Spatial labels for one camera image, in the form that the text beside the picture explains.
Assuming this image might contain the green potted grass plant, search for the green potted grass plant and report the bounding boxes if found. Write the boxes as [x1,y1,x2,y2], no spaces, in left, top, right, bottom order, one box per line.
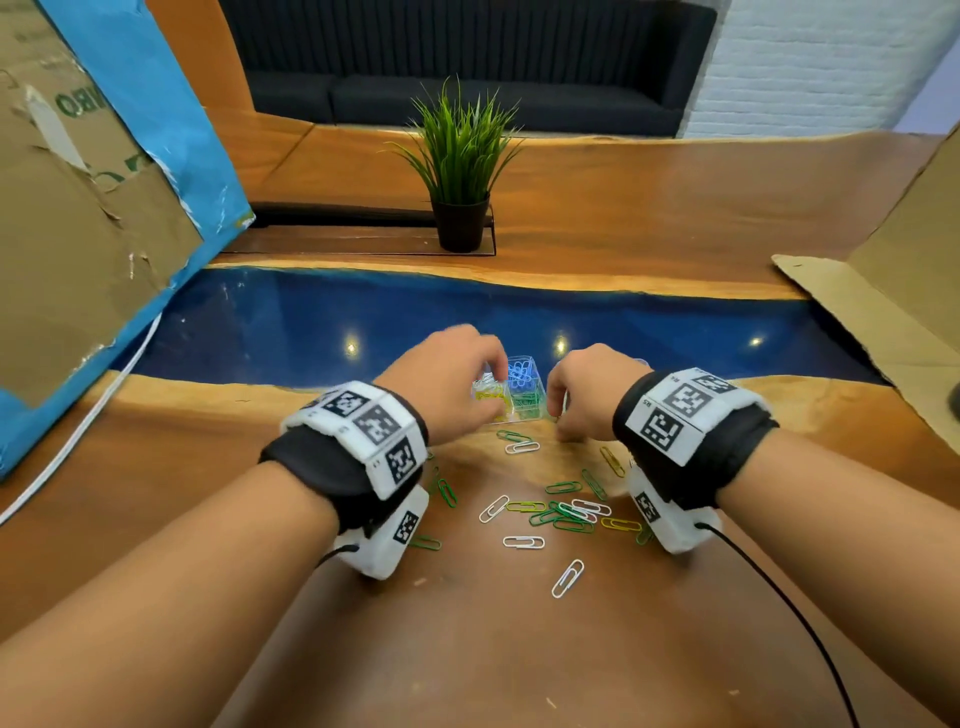
[387,75,526,255]

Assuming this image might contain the person's left forearm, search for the person's left forearm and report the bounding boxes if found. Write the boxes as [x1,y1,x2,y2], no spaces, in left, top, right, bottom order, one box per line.
[0,460,340,728]

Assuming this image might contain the sorted heap of paper clips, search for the sorted heap of paper clips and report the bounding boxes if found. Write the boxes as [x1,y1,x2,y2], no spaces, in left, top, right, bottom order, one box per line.
[474,360,544,420]

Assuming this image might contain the white cable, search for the white cable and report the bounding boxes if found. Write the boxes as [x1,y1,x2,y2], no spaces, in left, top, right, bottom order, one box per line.
[0,312,164,527]

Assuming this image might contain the black marker wristband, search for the black marker wristband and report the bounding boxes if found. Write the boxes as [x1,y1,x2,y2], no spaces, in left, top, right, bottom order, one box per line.
[612,366,780,512]
[258,381,431,535]

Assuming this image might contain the person's right forearm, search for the person's right forearm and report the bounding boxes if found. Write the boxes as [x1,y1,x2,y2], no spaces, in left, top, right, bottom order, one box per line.
[716,427,960,728]

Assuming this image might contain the cardboard sheet with blue tape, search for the cardboard sheet with blue tape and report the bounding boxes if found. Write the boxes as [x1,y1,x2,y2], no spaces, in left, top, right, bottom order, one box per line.
[0,0,257,481]

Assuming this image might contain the plain brown cardboard sheet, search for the plain brown cardboard sheet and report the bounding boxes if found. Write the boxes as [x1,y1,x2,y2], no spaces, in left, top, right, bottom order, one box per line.
[771,123,960,456]

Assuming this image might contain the clear plastic compartment box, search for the clear plastic compartment box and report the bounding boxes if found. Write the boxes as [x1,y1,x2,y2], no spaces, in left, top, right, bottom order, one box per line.
[471,355,549,423]

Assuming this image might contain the scattered coloured paper clips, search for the scattered coloured paper clips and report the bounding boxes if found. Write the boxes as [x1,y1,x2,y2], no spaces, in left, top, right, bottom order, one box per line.
[408,427,658,601]

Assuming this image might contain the black sofa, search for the black sofa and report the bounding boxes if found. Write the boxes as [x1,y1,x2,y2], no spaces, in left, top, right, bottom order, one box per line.
[217,0,719,139]

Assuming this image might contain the person's left hand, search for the person's left hand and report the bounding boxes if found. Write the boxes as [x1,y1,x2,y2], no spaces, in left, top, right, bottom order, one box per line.
[374,324,510,447]

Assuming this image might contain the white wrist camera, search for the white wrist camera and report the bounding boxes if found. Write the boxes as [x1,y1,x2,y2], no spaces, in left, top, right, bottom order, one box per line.
[626,465,723,555]
[333,483,431,582]

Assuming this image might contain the person's right hand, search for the person's right hand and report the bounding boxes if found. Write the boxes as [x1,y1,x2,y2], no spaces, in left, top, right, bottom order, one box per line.
[546,343,654,444]

